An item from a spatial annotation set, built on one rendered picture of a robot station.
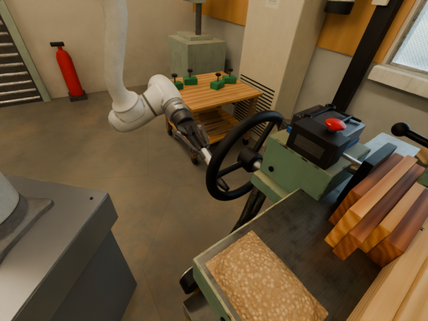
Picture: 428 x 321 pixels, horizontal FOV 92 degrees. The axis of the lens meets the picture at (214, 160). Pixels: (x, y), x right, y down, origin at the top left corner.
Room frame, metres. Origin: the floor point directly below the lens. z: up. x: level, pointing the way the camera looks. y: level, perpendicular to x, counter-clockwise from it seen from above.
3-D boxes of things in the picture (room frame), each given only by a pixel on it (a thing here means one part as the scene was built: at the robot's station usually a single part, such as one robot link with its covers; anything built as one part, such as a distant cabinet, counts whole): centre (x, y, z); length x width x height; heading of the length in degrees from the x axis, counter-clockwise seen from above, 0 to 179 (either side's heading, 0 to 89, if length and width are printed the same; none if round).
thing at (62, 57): (2.33, 1.72, 0.30); 0.19 x 0.18 x 0.60; 36
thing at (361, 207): (0.22, -0.25, 0.94); 0.20 x 0.02 x 0.08; 129
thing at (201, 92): (1.67, 0.09, 0.32); 0.66 x 0.57 x 0.64; 127
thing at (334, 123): (0.29, -0.18, 1.02); 0.03 x 0.03 x 0.01
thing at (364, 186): (0.24, -0.25, 0.94); 0.16 x 0.01 x 0.07; 129
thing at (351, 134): (0.33, -0.19, 0.99); 0.13 x 0.11 x 0.06; 129
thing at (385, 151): (0.28, -0.24, 0.95); 0.09 x 0.07 x 0.09; 129
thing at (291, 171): (0.33, -0.20, 0.91); 0.15 x 0.14 x 0.09; 129
